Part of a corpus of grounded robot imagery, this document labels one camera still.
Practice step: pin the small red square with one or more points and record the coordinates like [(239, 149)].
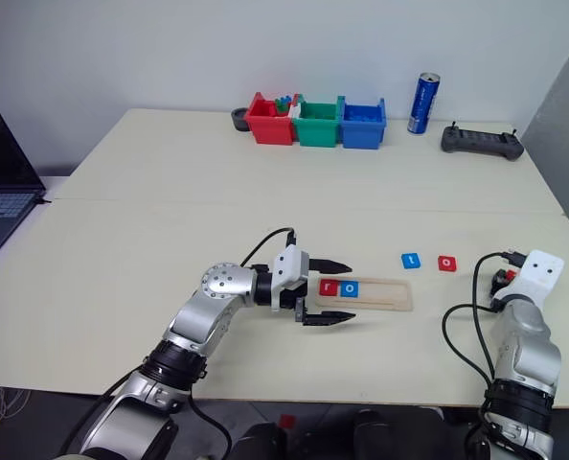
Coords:
[(288, 421)]

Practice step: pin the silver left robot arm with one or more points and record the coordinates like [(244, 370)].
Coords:
[(217, 283)]

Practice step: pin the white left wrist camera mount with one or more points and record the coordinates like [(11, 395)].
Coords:
[(289, 263)]

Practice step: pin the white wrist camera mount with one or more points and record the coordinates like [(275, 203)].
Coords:
[(289, 263), (543, 273)]

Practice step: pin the blue drink can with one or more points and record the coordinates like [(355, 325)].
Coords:
[(422, 105)]

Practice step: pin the red letter o block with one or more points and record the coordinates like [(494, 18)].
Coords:
[(447, 263)]

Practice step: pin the black handheld controller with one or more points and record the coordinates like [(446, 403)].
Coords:
[(481, 143)]

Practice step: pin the blue letter o block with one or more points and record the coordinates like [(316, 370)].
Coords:
[(349, 289)]

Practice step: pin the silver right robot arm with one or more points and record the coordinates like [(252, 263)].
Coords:
[(524, 335)]

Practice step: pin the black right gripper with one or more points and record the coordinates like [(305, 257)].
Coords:
[(495, 288)]

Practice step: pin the blue letter t block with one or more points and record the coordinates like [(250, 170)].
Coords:
[(411, 260)]

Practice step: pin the red plastic bin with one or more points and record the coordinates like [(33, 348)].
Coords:
[(270, 127)]

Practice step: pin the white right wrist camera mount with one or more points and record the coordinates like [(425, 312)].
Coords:
[(543, 273)]

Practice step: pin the red letter r block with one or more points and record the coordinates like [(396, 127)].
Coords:
[(328, 287)]

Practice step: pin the black round holder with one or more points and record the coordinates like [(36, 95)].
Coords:
[(239, 122)]

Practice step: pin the wooden letter tray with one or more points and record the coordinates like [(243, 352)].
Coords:
[(385, 298)]

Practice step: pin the dark rounded shape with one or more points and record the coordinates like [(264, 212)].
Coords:
[(375, 433), (258, 443)]

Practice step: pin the green and blue toy bricks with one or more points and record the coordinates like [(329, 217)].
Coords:
[(282, 105)]

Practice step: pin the blue plastic bin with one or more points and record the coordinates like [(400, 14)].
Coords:
[(361, 134)]

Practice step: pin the dark laptop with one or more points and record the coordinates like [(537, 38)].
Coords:
[(2, 191)]

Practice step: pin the green plastic bin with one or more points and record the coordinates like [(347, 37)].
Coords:
[(315, 131)]

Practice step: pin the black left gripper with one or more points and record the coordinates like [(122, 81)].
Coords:
[(302, 309)]

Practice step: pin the white plastic piece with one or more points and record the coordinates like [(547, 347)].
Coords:
[(294, 122)]

